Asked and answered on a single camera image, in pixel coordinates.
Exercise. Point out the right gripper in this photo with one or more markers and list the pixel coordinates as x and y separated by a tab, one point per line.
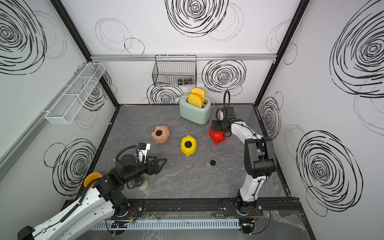
218	123

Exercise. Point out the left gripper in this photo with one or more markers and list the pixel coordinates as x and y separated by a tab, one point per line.
156	169

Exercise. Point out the red piggy bank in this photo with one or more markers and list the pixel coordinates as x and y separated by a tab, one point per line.
217	136

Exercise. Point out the pink piggy bank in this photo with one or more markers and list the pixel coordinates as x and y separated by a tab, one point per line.
164	137

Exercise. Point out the yellow piggy bank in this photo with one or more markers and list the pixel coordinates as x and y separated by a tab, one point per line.
191	151

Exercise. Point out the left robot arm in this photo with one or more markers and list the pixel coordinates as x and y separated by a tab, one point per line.
101	200

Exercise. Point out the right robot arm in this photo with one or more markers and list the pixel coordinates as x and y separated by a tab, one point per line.
259	154

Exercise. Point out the clear jar with white contents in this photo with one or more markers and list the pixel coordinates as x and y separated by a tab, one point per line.
142	185

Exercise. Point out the mint green toaster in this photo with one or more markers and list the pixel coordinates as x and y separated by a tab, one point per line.
195	114

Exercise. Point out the front toast slice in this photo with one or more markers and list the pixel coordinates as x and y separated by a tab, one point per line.
196	100

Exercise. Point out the toast slice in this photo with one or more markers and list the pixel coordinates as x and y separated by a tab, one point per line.
196	100
199	91

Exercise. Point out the back toast slice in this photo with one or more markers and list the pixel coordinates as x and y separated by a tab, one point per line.
199	91

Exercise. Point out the small jars in basket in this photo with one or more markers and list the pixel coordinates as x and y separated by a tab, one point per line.
185	82

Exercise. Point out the yellow mug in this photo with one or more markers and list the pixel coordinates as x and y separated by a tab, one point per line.
90	178

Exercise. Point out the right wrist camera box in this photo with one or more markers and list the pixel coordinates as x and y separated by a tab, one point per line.
221	114

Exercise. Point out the black wire wall basket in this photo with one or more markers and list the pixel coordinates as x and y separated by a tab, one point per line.
169	68

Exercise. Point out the white slotted cable duct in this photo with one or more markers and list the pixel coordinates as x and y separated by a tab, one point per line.
194	224

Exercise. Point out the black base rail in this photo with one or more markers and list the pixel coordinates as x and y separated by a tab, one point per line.
227	207

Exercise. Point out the white wire wall shelf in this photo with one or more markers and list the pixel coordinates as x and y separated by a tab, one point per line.
75	94

